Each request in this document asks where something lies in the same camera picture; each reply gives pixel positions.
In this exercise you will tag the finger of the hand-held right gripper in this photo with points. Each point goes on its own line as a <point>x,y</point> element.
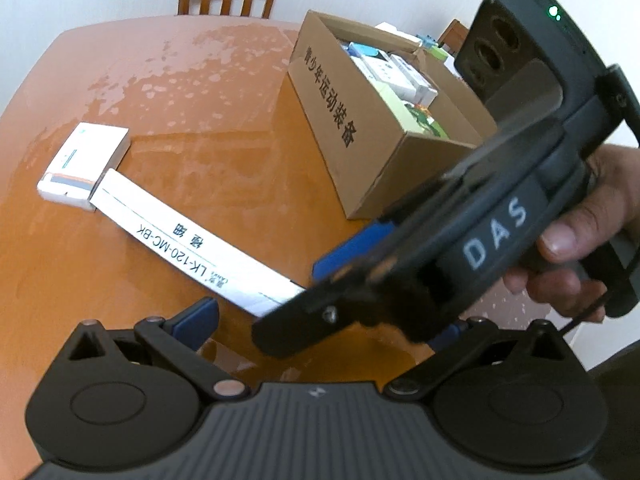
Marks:
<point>320,315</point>
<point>350,252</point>

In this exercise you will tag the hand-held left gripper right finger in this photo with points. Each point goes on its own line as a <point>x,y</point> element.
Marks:
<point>450,335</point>

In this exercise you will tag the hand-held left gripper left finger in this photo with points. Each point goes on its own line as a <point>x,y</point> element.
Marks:
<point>195,320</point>

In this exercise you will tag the long white box black edge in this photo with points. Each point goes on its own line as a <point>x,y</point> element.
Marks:
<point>200,250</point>

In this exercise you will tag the green cartoon print box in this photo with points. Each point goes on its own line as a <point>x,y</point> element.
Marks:
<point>425,122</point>

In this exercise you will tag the pale yellow barcode box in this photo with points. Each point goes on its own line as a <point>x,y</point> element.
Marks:
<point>390,107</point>

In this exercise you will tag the cardboard box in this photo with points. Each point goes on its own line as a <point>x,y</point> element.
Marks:
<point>325,95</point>

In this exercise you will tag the wooden desktop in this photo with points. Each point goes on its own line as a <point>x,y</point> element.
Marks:
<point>175,110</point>

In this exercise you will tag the person's right hand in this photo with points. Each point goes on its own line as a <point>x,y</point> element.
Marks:
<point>600,210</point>

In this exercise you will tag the pile of stationery clutter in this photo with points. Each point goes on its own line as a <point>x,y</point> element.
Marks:
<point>435,50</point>

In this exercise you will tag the white box with blue text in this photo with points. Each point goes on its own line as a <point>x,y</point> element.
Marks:
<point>395,77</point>

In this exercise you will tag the white box with teal icon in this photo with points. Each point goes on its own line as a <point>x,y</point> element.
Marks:
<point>90,160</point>

